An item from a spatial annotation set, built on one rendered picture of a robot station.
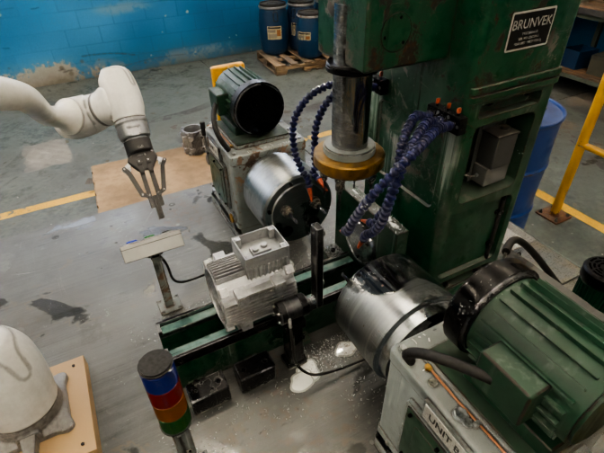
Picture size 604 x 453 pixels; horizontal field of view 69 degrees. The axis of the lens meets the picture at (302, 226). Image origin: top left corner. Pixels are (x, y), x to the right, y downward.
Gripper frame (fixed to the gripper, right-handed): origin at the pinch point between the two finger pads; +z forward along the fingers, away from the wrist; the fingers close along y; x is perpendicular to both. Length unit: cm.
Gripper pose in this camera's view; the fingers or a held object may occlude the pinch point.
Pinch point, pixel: (158, 207)
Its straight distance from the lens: 136.0
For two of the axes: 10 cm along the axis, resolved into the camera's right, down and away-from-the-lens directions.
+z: 2.9, 9.5, 0.7
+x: -3.6, 0.4, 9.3
